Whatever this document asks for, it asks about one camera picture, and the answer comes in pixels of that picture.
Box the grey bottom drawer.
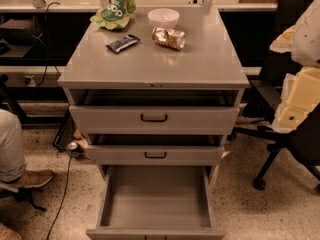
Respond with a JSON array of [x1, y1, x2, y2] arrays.
[[86, 166, 224, 240]]

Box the grey drawer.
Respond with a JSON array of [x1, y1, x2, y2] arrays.
[[70, 105, 239, 135], [86, 166, 224, 240], [88, 134, 224, 166]]

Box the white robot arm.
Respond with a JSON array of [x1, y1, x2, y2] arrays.
[[270, 0, 320, 133]]

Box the grey drawer cabinet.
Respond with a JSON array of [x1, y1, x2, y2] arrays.
[[57, 5, 251, 192]]

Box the grey top drawer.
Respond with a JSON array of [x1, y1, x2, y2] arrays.
[[70, 105, 239, 135]]

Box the grey middle drawer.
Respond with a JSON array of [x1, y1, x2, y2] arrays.
[[88, 134, 224, 166]]

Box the crushed golden can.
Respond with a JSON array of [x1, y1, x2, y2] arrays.
[[152, 27, 186, 50]]

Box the dark blue snack packet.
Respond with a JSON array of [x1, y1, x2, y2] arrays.
[[107, 34, 140, 54]]

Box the white bowl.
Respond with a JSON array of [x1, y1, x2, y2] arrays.
[[148, 8, 180, 28]]

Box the black office chair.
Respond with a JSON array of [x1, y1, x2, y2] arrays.
[[233, 0, 320, 191]]

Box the green chip bag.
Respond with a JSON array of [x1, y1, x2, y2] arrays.
[[90, 0, 136, 30]]

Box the person's leg in trousers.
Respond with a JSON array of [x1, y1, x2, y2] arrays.
[[0, 110, 25, 182]]

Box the black chair base left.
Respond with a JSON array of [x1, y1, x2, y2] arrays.
[[0, 188, 47, 212]]

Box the brown shoe at corner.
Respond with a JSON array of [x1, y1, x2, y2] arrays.
[[0, 223, 22, 240]]

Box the wall power outlet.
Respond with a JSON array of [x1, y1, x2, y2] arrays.
[[24, 75, 36, 87]]

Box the black floor cable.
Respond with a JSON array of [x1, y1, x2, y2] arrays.
[[45, 153, 74, 240]]

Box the black hanging cable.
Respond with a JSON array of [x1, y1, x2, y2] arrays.
[[31, 1, 62, 88]]

